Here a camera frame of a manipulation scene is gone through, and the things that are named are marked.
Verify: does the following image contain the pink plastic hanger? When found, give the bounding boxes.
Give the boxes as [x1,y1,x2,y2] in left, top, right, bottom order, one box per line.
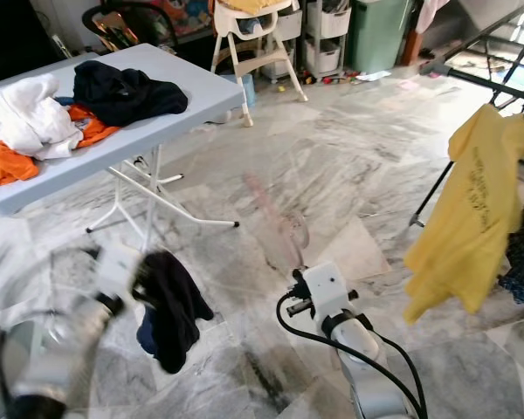
[241,172,312,273]

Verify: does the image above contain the dark navy garment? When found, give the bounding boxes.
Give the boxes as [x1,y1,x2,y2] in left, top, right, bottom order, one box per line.
[134,250,217,375]
[72,60,190,128]

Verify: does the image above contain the black metal drying rack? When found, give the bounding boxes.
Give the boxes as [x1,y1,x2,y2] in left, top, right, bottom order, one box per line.
[410,0,524,230]

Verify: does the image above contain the yellow printed T-shirt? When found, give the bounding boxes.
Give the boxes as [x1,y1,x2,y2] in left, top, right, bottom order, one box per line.
[403,102,524,326]

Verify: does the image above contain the grey folding table white legs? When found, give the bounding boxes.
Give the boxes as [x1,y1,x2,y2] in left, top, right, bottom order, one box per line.
[0,43,247,256]

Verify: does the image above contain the white paper sheet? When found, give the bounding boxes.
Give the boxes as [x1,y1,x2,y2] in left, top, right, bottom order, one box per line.
[353,69,393,83]

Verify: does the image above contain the white baby high chair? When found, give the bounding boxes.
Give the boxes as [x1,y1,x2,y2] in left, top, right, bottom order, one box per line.
[209,0,309,105]

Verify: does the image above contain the grey drawer storage rack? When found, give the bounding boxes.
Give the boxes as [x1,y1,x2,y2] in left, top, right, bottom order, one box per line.
[300,0,355,79]

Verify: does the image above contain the orange garment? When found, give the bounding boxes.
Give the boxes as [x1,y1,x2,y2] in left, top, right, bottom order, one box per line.
[0,102,124,189]

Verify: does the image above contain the green laundry bin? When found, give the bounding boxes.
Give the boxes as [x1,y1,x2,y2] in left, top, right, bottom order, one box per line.
[348,0,417,76]

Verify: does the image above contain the pink hanging garment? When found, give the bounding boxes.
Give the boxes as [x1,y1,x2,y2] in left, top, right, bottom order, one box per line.
[414,0,452,35]

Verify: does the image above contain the black baby stroller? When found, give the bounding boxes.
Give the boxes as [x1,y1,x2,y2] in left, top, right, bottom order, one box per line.
[80,3,181,54]

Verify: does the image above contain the white crumpled garment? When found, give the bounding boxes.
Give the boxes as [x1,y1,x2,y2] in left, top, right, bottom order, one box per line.
[0,73,86,163]

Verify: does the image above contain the black flat television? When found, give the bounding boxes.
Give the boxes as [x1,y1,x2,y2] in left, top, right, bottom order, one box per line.
[0,0,42,90]

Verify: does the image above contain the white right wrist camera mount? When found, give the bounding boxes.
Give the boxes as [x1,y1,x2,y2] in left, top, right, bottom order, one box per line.
[299,261,351,321]

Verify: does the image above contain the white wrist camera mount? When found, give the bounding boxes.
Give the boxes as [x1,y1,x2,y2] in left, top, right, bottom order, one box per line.
[299,261,351,321]
[91,244,146,303]

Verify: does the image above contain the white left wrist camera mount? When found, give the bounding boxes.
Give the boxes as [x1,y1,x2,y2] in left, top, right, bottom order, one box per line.
[91,244,146,303]

